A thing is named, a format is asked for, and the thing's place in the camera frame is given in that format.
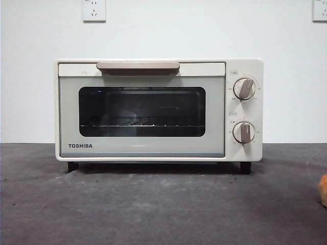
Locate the oven door with brown handle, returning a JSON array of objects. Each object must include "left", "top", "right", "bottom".
[{"left": 58, "top": 61, "right": 226, "bottom": 158}]

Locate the golden bread loaf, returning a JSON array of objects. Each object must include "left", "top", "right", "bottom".
[{"left": 316, "top": 174, "right": 327, "bottom": 207}]

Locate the cream toaster oven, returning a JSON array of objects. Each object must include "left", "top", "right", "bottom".
[{"left": 54, "top": 58, "right": 264, "bottom": 175}]

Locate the cream timer knob brown grip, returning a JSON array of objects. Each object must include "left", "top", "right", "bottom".
[{"left": 232, "top": 121, "right": 256, "bottom": 146}]

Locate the cream temperature knob brown grip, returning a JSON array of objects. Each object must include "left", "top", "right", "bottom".
[{"left": 233, "top": 78, "right": 258, "bottom": 101}]

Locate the metal wire oven rack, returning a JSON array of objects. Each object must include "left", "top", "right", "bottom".
[{"left": 79, "top": 117, "right": 205, "bottom": 128}]

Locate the white wall socket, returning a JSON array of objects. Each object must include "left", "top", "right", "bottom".
[
  {"left": 312, "top": 0, "right": 327, "bottom": 22},
  {"left": 82, "top": 0, "right": 107, "bottom": 22}
]

